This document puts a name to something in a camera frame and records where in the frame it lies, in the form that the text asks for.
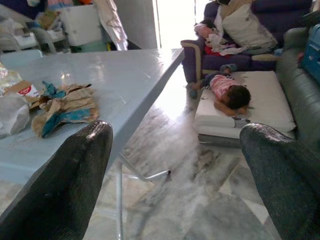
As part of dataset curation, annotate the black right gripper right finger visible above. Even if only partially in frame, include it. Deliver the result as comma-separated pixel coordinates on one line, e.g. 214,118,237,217
239,122,320,240

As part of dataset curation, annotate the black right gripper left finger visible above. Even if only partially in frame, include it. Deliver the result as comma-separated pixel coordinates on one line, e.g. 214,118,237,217
0,119,114,240

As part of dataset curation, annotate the brown teal paper bag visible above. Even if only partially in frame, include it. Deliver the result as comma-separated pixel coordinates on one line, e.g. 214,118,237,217
31,81,100,139

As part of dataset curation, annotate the white plastic bag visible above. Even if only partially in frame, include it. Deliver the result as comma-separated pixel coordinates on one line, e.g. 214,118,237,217
0,94,31,140

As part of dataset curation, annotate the white folded mattress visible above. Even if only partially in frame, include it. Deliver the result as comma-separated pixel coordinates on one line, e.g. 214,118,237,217
194,70,297,148

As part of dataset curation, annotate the green leather sofa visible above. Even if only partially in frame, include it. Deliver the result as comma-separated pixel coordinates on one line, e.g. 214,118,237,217
274,26,320,151

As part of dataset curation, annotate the cardboard piece with red logo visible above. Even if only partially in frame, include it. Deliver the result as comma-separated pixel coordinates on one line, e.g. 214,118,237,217
0,79,42,110

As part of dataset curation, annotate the child in pink striped shirt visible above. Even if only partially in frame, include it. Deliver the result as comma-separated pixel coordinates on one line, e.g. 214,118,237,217
191,63,252,117

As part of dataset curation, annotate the light blue folding table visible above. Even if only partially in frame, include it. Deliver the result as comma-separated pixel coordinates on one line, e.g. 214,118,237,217
0,48,186,240

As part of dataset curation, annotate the blue bag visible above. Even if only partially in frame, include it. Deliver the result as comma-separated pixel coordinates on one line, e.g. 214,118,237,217
299,23,320,85

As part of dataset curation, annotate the purple sofa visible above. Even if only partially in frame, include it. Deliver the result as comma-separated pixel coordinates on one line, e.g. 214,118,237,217
180,0,313,85

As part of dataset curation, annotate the white plastic chair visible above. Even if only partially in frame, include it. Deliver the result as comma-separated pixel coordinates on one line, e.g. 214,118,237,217
29,26,68,55

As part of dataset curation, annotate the white storage box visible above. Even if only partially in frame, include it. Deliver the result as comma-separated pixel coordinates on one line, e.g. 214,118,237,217
59,4,103,47

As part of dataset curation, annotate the white pillow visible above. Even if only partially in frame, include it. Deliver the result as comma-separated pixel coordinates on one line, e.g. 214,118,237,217
219,3,279,51

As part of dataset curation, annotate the pile of clothes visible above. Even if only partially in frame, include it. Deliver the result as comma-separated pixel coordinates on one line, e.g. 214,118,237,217
194,22,241,57

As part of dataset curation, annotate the white hanging garment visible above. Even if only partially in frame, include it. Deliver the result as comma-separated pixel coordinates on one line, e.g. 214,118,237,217
93,0,130,52

